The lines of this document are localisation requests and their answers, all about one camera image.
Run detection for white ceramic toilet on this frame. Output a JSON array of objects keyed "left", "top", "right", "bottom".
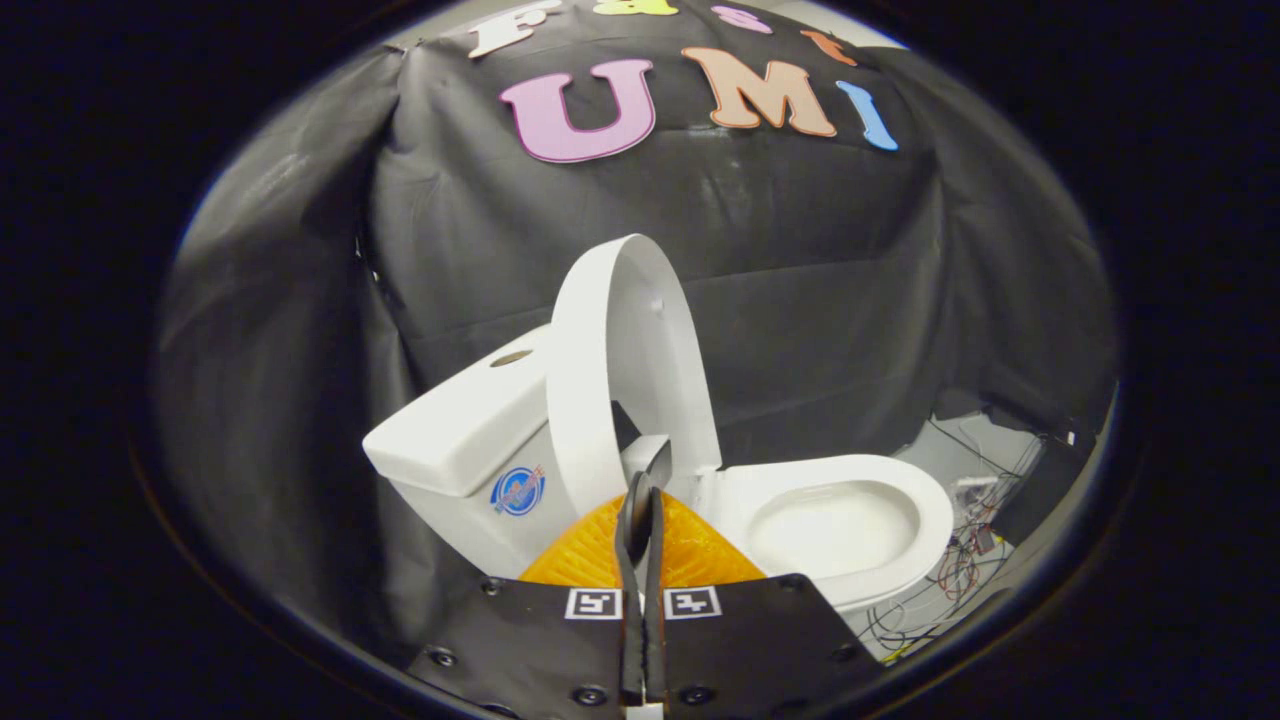
[{"left": 362, "top": 325, "right": 956, "bottom": 611}]

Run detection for dark flat sheet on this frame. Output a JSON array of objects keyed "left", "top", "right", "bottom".
[{"left": 990, "top": 405, "right": 1086, "bottom": 546}]

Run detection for white toilet seat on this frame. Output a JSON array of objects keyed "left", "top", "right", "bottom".
[{"left": 700, "top": 455, "right": 956, "bottom": 606}]

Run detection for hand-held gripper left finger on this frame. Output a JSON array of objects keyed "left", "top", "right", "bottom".
[{"left": 405, "top": 470, "right": 651, "bottom": 711}]

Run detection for clear plastic bag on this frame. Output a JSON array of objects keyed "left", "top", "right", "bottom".
[{"left": 950, "top": 475, "right": 1003, "bottom": 511}]

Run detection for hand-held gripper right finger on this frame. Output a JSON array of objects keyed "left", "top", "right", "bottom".
[{"left": 645, "top": 438, "right": 888, "bottom": 713}]

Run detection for black backdrop cloth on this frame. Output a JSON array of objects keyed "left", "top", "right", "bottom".
[{"left": 150, "top": 0, "right": 1119, "bottom": 671}]

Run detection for tangle of thin cables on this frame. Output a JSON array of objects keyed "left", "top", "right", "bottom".
[{"left": 860, "top": 420, "right": 1046, "bottom": 661}]

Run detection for white toilet lid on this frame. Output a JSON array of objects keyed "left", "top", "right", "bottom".
[{"left": 546, "top": 233, "right": 723, "bottom": 516}]

